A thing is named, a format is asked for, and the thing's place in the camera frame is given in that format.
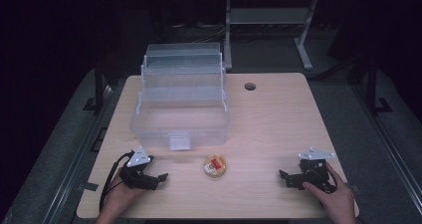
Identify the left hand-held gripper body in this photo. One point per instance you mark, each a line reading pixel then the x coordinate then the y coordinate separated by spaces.
pixel 137 179

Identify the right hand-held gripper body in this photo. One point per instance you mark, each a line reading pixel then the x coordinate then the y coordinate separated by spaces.
pixel 313 177

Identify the round yellow packet red label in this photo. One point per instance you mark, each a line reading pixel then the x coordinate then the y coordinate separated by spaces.
pixel 215 166

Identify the clear plastic tiered storage box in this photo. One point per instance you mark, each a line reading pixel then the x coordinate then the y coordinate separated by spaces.
pixel 179 119

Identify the person's left hand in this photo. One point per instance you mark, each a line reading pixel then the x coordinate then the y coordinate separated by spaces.
pixel 119 197

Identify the person's right hand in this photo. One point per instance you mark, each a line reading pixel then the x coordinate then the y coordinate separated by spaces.
pixel 338 204

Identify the grey metal stand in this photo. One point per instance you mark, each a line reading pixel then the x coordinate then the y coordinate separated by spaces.
pixel 265 15

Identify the black frame post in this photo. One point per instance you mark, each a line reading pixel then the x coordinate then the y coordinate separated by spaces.
pixel 98 88
pixel 371 88

